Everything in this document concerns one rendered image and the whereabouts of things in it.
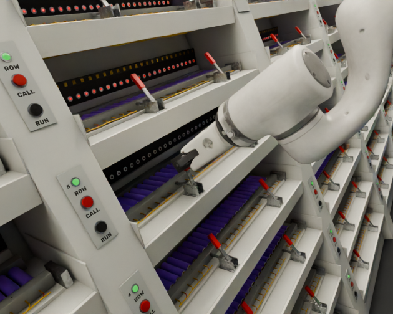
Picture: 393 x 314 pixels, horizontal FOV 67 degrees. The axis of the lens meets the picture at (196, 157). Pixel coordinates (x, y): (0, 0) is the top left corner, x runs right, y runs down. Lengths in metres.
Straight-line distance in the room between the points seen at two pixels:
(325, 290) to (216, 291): 0.57
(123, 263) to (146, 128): 0.24
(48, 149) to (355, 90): 0.43
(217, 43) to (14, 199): 0.75
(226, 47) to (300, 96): 0.60
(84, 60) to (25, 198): 0.43
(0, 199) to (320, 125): 0.43
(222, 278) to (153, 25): 0.56
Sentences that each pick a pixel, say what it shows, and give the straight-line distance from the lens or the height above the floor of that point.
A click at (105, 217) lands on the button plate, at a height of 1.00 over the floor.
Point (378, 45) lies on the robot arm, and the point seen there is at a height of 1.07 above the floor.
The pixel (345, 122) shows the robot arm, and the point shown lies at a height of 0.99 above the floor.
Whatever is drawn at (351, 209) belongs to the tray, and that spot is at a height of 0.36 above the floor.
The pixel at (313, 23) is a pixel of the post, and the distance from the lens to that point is 1.60.
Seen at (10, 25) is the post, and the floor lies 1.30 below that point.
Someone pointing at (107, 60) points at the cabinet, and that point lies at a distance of 0.82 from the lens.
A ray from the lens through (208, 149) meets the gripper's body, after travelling 0.50.
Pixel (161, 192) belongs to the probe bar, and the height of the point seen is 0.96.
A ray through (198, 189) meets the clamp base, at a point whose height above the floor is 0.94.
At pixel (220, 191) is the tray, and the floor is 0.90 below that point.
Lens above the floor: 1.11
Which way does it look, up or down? 10 degrees down
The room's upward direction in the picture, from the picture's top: 25 degrees counter-clockwise
